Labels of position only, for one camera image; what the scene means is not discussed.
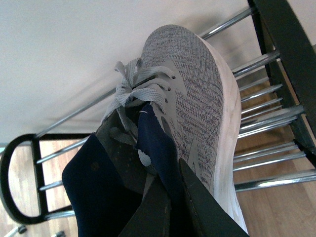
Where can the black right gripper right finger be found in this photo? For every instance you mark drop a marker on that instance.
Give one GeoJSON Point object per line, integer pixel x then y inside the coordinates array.
{"type": "Point", "coordinates": [207, 217]}

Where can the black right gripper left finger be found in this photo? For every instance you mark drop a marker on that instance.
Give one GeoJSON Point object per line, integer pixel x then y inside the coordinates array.
{"type": "Point", "coordinates": [152, 218]}

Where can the grey sneaker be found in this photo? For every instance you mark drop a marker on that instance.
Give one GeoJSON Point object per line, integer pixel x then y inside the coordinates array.
{"type": "Point", "coordinates": [178, 100]}

